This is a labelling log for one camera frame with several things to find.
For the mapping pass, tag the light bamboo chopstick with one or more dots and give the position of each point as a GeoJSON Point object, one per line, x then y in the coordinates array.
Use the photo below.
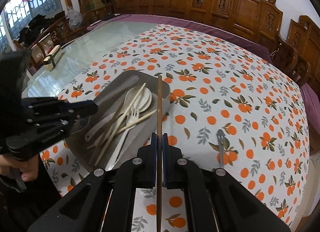
{"type": "Point", "coordinates": [128, 126]}
{"type": "Point", "coordinates": [127, 108]}

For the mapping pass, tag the small cream box on table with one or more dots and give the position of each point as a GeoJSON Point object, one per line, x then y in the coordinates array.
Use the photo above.
{"type": "Point", "coordinates": [52, 58]}

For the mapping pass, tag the window with metal grille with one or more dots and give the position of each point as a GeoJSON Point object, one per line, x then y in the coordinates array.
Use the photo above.
{"type": "Point", "coordinates": [18, 13]}

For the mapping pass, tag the clear plastic bag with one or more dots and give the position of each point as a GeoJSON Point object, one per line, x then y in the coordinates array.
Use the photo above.
{"type": "Point", "coordinates": [75, 18]}

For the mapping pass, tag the grey metal tray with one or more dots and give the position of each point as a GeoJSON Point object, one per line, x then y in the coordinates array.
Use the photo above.
{"type": "Point", "coordinates": [87, 132]}

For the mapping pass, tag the dark wooden chopstick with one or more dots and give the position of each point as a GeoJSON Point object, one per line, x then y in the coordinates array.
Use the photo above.
{"type": "Point", "coordinates": [159, 155]}
{"type": "Point", "coordinates": [101, 146]}

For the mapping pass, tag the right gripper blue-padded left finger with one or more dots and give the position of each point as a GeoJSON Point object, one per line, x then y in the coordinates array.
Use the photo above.
{"type": "Point", "coordinates": [147, 169]}

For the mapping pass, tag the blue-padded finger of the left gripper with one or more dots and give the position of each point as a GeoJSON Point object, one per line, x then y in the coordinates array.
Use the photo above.
{"type": "Point", "coordinates": [80, 110]}

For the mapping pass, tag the carved wooden sofa bench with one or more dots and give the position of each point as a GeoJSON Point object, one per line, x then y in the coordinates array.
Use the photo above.
{"type": "Point", "coordinates": [258, 21]}

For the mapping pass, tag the orange-print tablecloth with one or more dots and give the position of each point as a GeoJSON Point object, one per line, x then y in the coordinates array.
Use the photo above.
{"type": "Point", "coordinates": [214, 85]}

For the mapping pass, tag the purple armchair cushion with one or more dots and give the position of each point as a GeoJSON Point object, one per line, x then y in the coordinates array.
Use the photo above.
{"type": "Point", "coordinates": [312, 106]}

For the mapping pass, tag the wooden chair at left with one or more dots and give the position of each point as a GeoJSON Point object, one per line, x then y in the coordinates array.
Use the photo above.
{"type": "Point", "coordinates": [42, 34]}

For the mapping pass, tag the smiley-handle metal fork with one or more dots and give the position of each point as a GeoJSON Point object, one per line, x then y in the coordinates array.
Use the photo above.
{"type": "Point", "coordinates": [221, 139]}

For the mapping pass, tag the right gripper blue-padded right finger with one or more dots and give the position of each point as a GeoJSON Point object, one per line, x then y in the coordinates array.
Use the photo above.
{"type": "Point", "coordinates": [171, 169]}

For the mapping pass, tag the person's left hand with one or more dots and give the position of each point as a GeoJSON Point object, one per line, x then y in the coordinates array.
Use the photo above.
{"type": "Point", "coordinates": [29, 169]}

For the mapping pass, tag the carved wooden armchair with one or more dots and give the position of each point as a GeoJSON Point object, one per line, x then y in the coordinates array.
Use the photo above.
{"type": "Point", "coordinates": [304, 36]}

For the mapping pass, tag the white plastic fork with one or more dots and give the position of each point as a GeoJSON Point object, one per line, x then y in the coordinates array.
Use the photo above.
{"type": "Point", "coordinates": [134, 116]}

